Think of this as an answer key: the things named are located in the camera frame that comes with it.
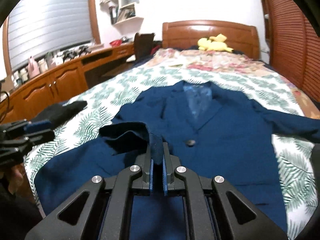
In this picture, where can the dark wooden chair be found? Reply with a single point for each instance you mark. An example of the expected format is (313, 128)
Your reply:
(143, 44)

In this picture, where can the wooden louvered wardrobe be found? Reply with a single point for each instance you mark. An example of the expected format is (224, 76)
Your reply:
(294, 45)

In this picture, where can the yellow plush toy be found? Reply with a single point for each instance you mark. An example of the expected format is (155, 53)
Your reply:
(214, 43)

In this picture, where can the black folded garment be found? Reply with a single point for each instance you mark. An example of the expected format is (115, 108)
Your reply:
(57, 114)

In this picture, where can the navy blue blazer jacket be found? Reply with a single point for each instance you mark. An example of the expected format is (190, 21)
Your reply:
(230, 185)

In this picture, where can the palm leaf bedsheet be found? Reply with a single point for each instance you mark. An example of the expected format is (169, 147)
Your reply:
(267, 87)

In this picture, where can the white wall shelf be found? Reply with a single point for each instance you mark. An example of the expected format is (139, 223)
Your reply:
(122, 11)

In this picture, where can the long wooden desk cabinet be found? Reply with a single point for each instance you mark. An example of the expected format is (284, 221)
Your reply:
(58, 84)

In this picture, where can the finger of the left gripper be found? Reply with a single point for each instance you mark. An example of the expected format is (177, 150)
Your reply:
(34, 127)

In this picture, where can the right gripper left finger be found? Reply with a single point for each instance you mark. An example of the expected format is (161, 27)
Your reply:
(144, 184)

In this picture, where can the grey window blind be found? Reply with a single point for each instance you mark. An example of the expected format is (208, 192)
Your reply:
(36, 27)

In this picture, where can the floral blanket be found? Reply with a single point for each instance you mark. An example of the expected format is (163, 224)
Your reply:
(221, 61)

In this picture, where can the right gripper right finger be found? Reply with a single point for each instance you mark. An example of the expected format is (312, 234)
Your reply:
(170, 163)

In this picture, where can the wooden headboard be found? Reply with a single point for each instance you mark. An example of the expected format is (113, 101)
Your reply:
(185, 34)

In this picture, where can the pink bottle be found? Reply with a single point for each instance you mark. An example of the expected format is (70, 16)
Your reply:
(33, 68)

